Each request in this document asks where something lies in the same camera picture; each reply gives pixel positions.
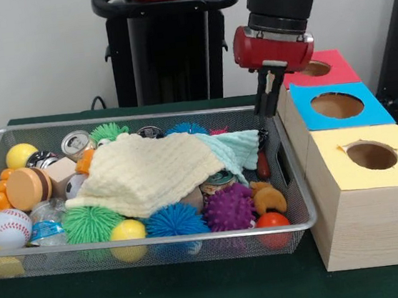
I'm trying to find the cream waffle cloth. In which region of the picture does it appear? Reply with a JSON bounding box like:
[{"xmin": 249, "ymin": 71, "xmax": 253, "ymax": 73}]
[{"xmin": 57, "ymin": 121, "xmax": 230, "ymax": 228}]

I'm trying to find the purple spiky monster ball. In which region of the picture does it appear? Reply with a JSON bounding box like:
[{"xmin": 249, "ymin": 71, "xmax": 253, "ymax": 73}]
[{"xmin": 199, "ymin": 181, "xmax": 258, "ymax": 234}]

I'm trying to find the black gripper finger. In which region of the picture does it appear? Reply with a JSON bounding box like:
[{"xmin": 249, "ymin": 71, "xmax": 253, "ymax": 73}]
[
  {"xmin": 250, "ymin": 70, "xmax": 274, "ymax": 117},
  {"xmin": 262, "ymin": 70, "xmax": 289, "ymax": 118}
]

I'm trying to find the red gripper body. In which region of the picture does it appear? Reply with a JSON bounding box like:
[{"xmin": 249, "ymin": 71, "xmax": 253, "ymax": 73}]
[{"xmin": 231, "ymin": 18, "xmax": 318, "ymax": 80}]

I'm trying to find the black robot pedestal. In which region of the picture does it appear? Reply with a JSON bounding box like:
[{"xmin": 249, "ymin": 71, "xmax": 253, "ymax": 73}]
[{"xmin": 91, "ymin": 0, "xmax": 251, "ymax": 112}]

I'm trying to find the silver mesh bin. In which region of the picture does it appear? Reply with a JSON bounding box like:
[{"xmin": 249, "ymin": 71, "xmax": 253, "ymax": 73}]
[{"xmin": 0, "ymin": 91, "xmax": 323, "ymax": 287}]

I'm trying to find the round wooden burger toy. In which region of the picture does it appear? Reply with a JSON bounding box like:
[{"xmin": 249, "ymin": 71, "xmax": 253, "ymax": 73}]
[{"xmin": 3, "ymin": 164, "xmax": 56, "ymax": 214}]

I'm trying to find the plain wooden cube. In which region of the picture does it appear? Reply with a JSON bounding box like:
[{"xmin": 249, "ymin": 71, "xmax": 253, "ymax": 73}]
[{"xmin": 44, "ymin": 156, "xmax": 81, "ymax": 202}]

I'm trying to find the dark green table cloth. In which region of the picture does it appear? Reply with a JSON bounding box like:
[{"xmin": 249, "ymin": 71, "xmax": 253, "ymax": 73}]
[{"xmin": 0, "ymin": 74, "xmax": 398, "ymax": 298}]

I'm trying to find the wooden box with three holes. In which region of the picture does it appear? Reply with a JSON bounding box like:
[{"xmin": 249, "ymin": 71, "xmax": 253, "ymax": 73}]
[{"xmin": 262, "ymin": 41, "xmax": 398, "ymax": 279}]

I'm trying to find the blue spiky rubber ball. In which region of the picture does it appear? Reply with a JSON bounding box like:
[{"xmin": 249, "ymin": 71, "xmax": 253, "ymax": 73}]
[{"xmin": 141, "ymin": 200, "xmax": 212, "ymax": 241}]

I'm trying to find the orange ball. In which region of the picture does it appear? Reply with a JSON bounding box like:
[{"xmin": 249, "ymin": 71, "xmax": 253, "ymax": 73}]
[{"xmin": 253, "ymin": 210, "xmax": 294, "ymax": 252}]

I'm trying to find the yellow ball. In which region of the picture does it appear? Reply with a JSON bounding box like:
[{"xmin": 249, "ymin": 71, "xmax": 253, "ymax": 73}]
[{"xmin": 107, "ymin": 218, "xmax": 151, "ymax": 264}]

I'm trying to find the black cable behind table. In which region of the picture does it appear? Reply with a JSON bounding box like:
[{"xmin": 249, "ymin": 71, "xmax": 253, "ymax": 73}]
[{"xmin": 89, "ymin": 94, "xmax": 108, "ymax": 111}]

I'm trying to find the light blue waffle cloth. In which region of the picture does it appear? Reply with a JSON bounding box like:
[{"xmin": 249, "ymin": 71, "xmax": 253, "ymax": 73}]
[{"xmin": 196, "ymin": 127, "xmax": 266, "ymax": 192}]

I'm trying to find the brown plush croissant toy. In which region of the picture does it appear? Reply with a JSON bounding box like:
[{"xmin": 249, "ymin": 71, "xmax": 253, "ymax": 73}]
[{"xmin": 249, "ymin": 177, "xmax": 289, "ymax": 218}]

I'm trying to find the green spiky rubber ball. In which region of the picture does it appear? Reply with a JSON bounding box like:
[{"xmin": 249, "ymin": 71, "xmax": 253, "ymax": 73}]
[{"xmin": 61, "ymin": 202, "xmax": 129, "ymax": 246}]

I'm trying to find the white baseball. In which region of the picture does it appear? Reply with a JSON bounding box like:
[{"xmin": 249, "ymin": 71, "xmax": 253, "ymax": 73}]
[{"xmin": 0, "ymin": 206, "xmax": 36, "ymax": 251}]

